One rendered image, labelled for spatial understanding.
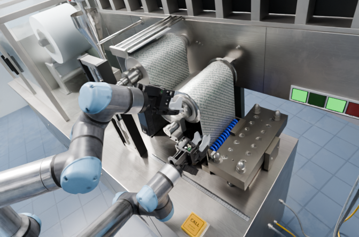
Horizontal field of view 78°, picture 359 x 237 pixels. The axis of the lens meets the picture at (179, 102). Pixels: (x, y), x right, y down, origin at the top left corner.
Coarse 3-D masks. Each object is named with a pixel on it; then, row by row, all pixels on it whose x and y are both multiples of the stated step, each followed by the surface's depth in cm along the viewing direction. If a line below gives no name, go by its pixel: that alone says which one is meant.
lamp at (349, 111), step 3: (351, 102) 74; (348, 105) 75; (351, 105) 74; (354, 105) 74; (357, 105) 73; (348, 108) 75; (351, 108) 75; (354, 108) 74; (357, 108) 74; (348, 111) 76; (351, 111) 75; (354, 111) 75; (357, 111) 74; (351, 114) 76; (354, 114) 75; (357, 114) 75
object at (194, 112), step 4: (224, 64) 91; (176, 96) 80; (180, 96) 79; (184, 100) 79; (188, 100) 78; (188, 104) 78; (192, 104) 78; (192, 108) 78; (192, 112) 80; (196, 112) 79; (192, 116) 81; (196, 116) 80; (192, 120) 83
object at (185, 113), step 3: (183, 102) 79; (183, 105) 78; (186, 105) 79; (183, 108) 80; (186, 108) 78; (189, 108) 79; (183, 111) 81; (186, 111) 79; (189, 111) 79; (180, 114) 84; (183, 114) 82; (186, 114) 80; (189, 114) 80; (183, 117) 83; (186, 117) 82
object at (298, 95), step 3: (294, 90) 85; (297, 90) 84; (300, 90) 83; (294, 93) 86; (297, 93) 85; (300, 93) 84; (303, 93) 83; (306, 93) 82; (294, 96) 86; (297, 96) 86; (300, 96) 85; (303, 96) 84; (306, 96) 83; (294, 99) 87; (297, 99) 86; (300, 99) 86; (303, 99) 85
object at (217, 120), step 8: (232, 88) 94; (224, 96) 90; (232, 96) 96; (216, 104) 87; (224, 104) 92; (232, 104) 98; (208, 112) 84; (216, 112) 89; (224, 112) 95; (232, 112) 101; (200, 120) 82; (208, 120) 86; (216, 120) 91; (224, 120) 97; (232, 120) 104; (208, 128) 88; (216, 128) 94; (224, 128) 100; (216, 136) 96
